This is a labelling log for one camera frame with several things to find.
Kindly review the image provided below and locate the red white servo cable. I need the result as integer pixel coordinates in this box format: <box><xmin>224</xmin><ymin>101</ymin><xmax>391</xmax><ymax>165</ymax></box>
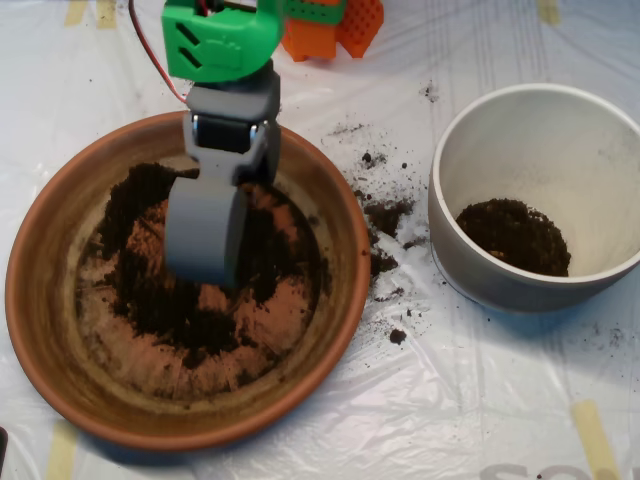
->
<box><xmin>127</xmin><ymin>0</ymin><xmax>192</xmax><ymax>106</ymax></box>

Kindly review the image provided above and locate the dark soil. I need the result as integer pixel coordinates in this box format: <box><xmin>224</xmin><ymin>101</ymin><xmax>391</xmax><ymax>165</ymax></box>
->
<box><xmin>87</xmin><ymin>162</ymin><xmax>331</xmax><ymax>396</ymax></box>
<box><xmin>454</xmin><ymin>197</ymin><xmax>572</xmax><ymax>279</ymax></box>

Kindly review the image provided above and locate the terracotta saucer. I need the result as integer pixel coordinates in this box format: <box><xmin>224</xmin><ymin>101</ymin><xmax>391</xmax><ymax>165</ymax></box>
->
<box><xmin>4</xmin><ymin>109</ymin><xmax>372</xmax><ymax>454</ymax></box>

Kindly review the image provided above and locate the clear plastic cover sheet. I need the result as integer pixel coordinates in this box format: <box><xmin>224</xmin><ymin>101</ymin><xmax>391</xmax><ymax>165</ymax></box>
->
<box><xmin>0</xmin><ymin>0</ymin><xmax>640</xmax><ymax>480</ymax></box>

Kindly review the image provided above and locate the spilled soil pile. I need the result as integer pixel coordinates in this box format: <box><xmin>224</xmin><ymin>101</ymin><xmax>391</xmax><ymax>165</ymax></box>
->
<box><xmin>352</xmin><ymin>187</ymin><xmax>419</xmax><ymax>279</ymax></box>

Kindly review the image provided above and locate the white ceramic pot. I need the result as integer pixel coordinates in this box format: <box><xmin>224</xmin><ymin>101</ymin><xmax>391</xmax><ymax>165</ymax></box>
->
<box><xmin>427</xmin><ymin>82</ymin><xmax>640</xmax><ymax>314</ymax></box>

